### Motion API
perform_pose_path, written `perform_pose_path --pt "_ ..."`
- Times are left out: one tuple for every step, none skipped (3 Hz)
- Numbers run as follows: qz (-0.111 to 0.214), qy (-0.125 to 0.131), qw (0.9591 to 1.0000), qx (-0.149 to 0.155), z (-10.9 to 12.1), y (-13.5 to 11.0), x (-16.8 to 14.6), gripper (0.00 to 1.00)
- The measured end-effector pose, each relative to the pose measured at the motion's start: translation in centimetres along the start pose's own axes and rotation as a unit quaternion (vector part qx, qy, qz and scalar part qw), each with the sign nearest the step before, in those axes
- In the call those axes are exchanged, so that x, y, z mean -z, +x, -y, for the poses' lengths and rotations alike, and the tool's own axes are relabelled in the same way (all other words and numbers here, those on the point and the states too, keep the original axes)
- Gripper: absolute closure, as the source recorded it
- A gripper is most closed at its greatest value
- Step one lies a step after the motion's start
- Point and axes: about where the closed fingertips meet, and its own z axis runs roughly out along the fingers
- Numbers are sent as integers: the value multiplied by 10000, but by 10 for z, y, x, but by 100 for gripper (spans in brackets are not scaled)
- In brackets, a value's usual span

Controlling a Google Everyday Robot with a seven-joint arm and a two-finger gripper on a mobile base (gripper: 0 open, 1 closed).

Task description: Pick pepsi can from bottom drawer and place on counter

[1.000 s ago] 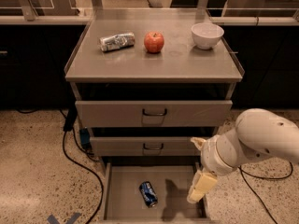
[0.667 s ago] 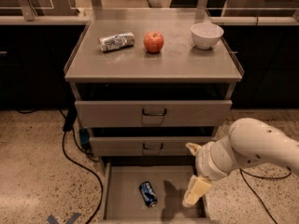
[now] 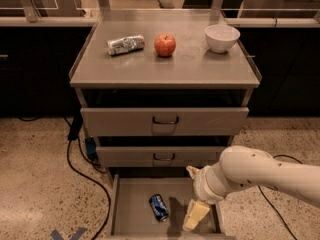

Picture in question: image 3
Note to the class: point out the blue power adapter box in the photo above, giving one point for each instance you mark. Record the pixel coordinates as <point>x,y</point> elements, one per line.
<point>90,146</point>

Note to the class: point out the grey drawer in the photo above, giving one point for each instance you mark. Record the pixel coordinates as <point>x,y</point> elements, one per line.
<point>131,216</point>
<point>163,121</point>
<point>158,156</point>

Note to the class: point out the grey drawer cabinet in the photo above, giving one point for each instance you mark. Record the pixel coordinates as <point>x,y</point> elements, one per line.
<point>192,77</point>

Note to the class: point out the white ceramic bowl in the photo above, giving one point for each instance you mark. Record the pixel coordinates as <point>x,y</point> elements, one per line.
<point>221,38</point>

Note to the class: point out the top grey drawer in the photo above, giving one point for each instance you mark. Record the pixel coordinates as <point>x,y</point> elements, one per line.
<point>163,121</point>

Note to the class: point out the silver crushed can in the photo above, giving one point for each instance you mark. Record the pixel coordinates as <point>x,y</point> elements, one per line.
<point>125,44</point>

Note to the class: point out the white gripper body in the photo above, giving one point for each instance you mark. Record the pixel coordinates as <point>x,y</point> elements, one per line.
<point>201,185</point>

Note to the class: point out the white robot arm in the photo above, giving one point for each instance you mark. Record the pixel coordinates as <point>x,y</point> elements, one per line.
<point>240,168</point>

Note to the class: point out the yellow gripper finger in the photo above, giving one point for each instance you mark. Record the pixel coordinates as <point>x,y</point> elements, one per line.
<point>193,171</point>
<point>196,211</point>

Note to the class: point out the red apple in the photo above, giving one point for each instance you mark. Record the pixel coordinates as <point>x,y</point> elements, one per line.
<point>165,45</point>

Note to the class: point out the blue pepsi can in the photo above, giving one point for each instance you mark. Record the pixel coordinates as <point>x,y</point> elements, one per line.
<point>159,208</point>

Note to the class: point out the middle grey drawer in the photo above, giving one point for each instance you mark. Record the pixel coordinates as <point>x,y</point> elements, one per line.
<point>158,156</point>

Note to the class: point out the bottom grey drawer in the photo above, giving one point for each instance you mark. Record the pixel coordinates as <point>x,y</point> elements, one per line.
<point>131,216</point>

